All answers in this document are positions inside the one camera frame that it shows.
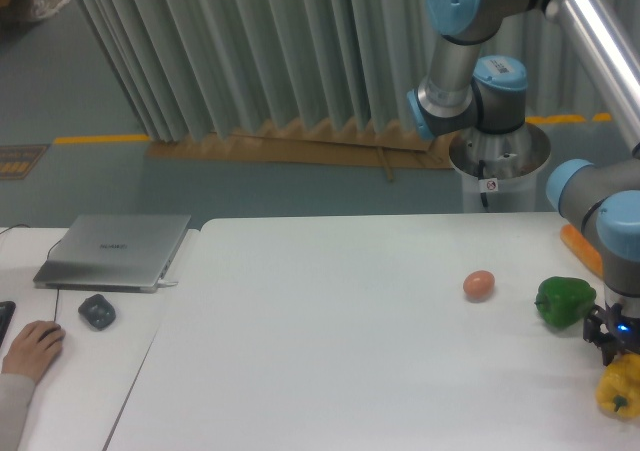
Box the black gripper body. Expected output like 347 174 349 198
583 303 639 356

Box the yellow bell pepper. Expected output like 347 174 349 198
595 354 639 419

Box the black computer mouse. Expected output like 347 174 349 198
38 324 65 348

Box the grey sleeved forearm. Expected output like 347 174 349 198
1 374 36 450

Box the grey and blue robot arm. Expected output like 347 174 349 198
407 0 639 363

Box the green bell pepper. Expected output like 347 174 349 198
534 276 597 329

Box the person's bare hand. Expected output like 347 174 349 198
1 321 64 384

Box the orange bread loaf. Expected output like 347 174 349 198
560 224 604 279

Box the brown egg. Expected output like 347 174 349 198
463 270 495 301

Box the brown cardboard sheet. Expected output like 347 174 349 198
146 118 454 173

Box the silver closed laptop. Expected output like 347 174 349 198
33 214 191 292

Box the pale green folding curtain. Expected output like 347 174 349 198
59 0 640 138

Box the small black controller device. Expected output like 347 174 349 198
78 294 117 331

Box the black keyboard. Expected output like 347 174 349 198
0 301 16 345

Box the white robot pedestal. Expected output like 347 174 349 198
449 123 551 213

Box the white laptop cable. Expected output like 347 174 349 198
158 228 193 289

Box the black mouse cable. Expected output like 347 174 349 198
0 224 68 325

